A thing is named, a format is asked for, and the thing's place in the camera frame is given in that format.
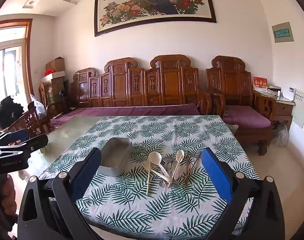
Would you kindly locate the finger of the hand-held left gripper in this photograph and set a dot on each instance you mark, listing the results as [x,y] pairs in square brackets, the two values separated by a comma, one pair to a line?
[36,142]
[16,136]

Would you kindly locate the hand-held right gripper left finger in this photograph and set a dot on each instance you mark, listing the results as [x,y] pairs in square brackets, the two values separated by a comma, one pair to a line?
[88,172]

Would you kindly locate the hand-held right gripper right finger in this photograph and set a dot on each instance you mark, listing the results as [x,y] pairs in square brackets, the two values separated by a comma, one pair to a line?
[215,172]

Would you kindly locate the brown wooden chopstick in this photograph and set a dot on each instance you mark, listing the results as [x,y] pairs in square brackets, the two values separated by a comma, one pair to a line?
[194,163]
[186,172]

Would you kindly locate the grey metal container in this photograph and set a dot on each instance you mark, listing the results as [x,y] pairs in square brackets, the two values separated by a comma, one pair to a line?
[112,171]

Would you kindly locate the white plastic spoon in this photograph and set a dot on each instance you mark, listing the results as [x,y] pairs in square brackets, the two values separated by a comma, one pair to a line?
[165,175]
[154,158]
[180,155]

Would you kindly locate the round metal spoon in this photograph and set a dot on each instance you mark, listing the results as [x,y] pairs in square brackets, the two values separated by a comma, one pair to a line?
[167,160]

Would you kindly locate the person's left hand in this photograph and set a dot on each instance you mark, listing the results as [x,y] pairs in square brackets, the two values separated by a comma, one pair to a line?
[9,192]

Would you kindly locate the wooden dining chair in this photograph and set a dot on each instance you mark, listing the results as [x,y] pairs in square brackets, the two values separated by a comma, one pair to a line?
[29,122]

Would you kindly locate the black cloth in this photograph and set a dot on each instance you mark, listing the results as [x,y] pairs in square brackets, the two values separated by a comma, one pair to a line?
[6,107]

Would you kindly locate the clear plastic bag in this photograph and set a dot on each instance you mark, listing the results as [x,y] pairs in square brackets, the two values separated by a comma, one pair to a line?
[281,133]
[39,107]

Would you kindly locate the black fan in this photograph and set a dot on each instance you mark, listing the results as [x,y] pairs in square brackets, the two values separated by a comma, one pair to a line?
[63,97]

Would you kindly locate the large cardboard box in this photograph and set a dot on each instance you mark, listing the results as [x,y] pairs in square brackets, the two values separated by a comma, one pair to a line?
[55,87]

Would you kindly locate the leaf print tablecloth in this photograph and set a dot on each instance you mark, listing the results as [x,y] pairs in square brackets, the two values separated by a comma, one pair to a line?
[167,135]

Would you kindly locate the purple armchair cushion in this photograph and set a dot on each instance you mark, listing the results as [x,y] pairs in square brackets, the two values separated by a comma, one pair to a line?
[244,116]

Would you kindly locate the flat white box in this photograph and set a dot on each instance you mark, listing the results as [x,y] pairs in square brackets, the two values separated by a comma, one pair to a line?
[54,76]

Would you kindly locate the red artificial flowers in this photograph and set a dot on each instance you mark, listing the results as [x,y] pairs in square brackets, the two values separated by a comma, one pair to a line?
[48,72]

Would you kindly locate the purple sofa cushion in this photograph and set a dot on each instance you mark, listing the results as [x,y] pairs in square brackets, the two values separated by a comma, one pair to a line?
[129,110]

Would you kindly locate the small cardboard box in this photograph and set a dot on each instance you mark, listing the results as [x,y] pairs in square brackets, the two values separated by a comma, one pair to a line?
[55,65]

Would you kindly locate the wooden side table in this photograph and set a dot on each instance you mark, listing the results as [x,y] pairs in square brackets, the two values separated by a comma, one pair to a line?
[283,110]

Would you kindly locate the carved wooden armchair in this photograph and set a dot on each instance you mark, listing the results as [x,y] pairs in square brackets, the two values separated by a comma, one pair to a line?
[229,80]

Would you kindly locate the carved wooden sofa bench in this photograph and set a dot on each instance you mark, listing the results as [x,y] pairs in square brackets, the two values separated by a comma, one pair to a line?
[122,80]

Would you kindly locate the red desk calendar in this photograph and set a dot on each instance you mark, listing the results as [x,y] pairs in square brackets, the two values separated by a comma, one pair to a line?
[260,82]

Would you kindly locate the white electrical panel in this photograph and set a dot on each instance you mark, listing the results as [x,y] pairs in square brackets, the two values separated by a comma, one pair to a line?
[301,110]

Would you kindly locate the framed peacock flower painting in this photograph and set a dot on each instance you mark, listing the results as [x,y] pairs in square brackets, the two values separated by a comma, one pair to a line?
[154,5]

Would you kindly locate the wooden door frame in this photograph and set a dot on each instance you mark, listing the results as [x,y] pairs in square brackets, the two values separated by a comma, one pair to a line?
[29,55]

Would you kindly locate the grey wall box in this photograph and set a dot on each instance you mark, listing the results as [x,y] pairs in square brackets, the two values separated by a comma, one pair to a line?
[282,32]

